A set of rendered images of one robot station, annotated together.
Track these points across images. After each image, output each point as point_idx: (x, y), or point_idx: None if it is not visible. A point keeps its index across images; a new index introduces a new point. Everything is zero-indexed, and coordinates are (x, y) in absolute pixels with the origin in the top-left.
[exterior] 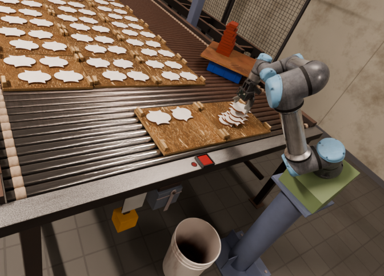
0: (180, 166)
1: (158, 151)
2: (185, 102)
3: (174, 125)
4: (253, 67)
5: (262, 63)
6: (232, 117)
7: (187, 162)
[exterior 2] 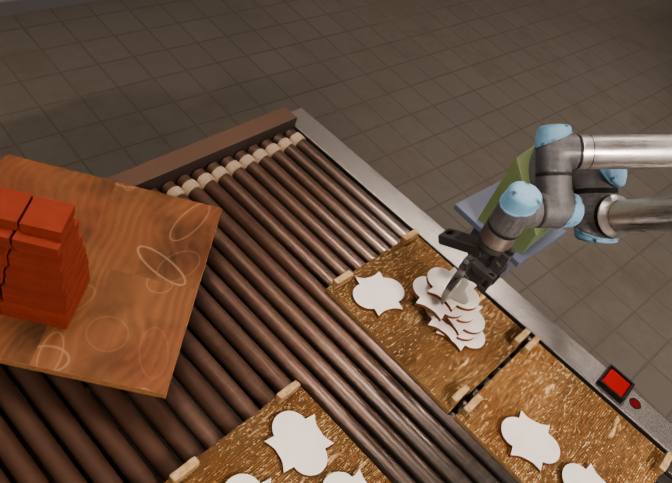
0: (658, 428)
1: (664, 475)
2: (447, 440)
3: (580, 453)
4: (514, 232)
5: (547, 210)
6: (468, 315)
7: (639, 415)
